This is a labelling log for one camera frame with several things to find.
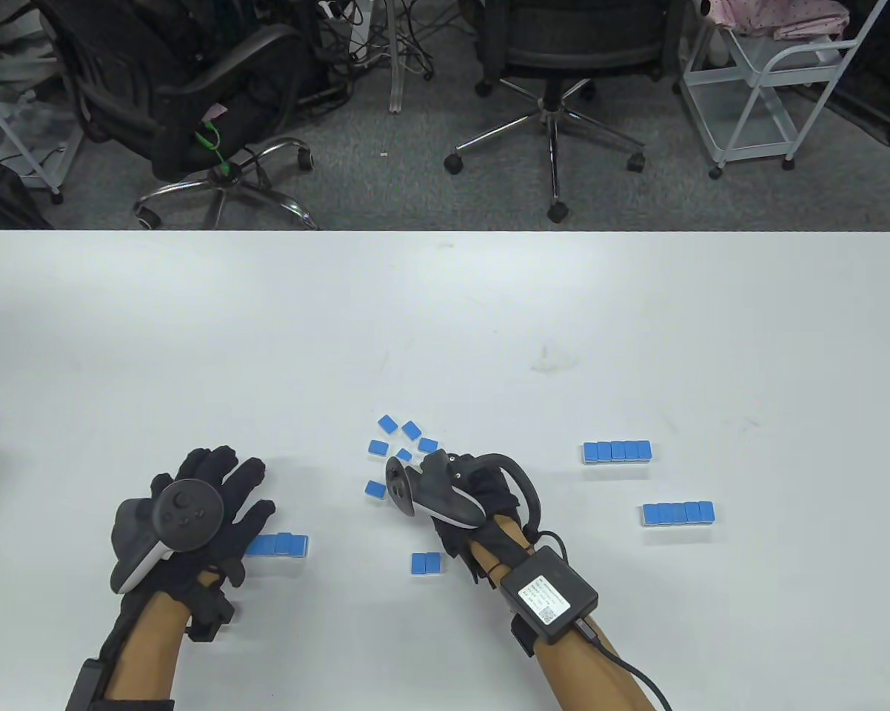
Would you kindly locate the person's right hand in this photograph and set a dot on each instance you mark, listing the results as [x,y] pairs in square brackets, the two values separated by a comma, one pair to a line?
[493,492]

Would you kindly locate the person's left hand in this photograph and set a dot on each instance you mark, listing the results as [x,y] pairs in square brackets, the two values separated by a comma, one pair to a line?
[238,489]

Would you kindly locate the blue mahjong tile wall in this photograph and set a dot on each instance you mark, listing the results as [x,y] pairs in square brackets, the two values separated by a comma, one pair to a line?
[282,546]
[615,452]
[426,563]
[678,512]

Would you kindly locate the blue mahjong tiles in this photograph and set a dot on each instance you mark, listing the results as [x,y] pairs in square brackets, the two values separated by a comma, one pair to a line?
[375,488]

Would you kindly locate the person's right forearm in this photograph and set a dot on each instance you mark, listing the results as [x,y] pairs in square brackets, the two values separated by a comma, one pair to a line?
[578,674]

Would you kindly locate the person's left forearm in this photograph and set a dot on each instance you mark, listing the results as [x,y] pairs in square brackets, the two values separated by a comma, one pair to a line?
[145,652]

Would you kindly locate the dark left forearm box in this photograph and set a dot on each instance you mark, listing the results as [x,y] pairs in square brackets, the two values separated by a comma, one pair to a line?
[84,685]

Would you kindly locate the grey left hand controller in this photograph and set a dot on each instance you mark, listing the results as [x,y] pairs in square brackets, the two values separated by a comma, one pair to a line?
[189,515]

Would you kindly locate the grey hand controller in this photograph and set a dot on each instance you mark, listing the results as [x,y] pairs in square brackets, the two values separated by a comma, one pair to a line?
[189,515]
[434,489]

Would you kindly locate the grey right hand controller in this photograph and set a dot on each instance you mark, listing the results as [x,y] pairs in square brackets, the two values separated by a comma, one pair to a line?
[434,489]

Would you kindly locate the black labelled sensor box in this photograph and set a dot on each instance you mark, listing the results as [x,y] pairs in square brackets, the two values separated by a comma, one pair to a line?
[549,592]

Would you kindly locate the black left wrist module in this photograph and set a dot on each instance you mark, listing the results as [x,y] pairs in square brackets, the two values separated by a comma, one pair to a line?
[212,622]

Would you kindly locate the black office chair with armrests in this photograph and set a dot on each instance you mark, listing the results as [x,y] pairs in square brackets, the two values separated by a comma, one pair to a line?
[186,126]

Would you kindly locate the black backpack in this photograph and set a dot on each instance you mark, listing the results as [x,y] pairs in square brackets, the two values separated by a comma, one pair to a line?
[1,200]

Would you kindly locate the pink tag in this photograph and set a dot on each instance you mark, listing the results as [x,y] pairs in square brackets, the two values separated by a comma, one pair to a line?
[215,112]

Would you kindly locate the white metal rack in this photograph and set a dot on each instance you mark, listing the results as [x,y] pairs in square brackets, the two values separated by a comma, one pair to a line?
[15,139]

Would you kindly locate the black office chair chrome base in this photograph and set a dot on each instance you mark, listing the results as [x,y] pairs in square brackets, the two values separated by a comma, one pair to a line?
[578,55]

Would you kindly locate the white metal cart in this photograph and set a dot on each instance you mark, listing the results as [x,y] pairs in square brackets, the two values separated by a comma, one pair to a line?
[745,118]

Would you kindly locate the white power strip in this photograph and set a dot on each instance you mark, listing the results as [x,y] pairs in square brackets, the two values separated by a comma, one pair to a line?
[356,29]

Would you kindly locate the pile of white cloth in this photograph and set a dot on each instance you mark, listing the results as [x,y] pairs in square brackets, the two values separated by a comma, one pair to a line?
[8,63]

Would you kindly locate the pink cloth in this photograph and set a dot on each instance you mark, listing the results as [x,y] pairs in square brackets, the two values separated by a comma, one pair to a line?
[785,15]

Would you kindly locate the clear white post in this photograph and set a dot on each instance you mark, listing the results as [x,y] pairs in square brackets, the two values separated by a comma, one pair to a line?
[395,74]

